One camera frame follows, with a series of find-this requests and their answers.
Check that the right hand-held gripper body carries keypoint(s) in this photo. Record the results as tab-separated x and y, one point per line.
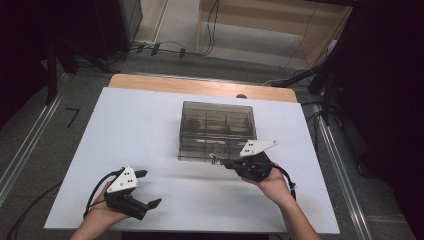
253	166

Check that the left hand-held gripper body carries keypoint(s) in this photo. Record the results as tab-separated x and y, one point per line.
125	201

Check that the smoky clear plastic drawer cabinet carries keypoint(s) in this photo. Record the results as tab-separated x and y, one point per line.
216	110

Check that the person's left hand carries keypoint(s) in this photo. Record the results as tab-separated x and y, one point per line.
103	215

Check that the person's right hand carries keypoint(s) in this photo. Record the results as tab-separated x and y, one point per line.
275	186

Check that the white table board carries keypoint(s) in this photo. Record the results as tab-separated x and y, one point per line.
140	133

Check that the black power adapter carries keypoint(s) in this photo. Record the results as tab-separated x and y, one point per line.
182	52
155	49
140	48

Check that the white power strip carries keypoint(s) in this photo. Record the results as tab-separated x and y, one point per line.
146	43

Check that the black tripod stand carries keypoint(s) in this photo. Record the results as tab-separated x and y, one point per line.
51	73

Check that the wooden shelf unit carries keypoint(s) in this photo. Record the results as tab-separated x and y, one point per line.
266	28

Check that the dark curtain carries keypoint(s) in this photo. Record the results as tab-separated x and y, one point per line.
20	50
393	100

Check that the grey cabinet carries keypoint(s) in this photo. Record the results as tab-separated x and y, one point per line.
131	16

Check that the metal floor rail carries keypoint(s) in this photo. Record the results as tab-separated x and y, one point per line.
30	143
343	173

